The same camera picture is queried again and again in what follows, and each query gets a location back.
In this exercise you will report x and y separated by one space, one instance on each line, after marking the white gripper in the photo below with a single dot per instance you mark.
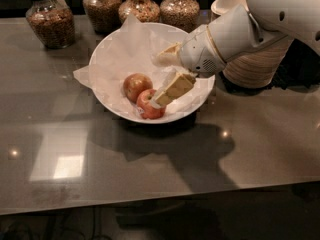
199 54

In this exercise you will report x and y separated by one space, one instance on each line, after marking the red apple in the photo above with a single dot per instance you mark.
134 84
144 107

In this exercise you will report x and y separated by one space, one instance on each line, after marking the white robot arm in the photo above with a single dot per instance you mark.
242 30

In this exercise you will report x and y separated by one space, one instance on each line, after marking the white bowl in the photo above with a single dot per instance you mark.
110 67

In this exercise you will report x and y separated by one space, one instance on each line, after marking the white paper liner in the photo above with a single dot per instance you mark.
133 50

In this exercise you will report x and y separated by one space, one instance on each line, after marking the glass cereal jar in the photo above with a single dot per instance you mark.
143 10
182 14
52 22
103 14

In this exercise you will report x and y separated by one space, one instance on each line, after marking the front stack paper bowls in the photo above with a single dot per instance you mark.
256 70

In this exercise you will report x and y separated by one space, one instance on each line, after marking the leftmost glass cereal jar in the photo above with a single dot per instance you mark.
52 22

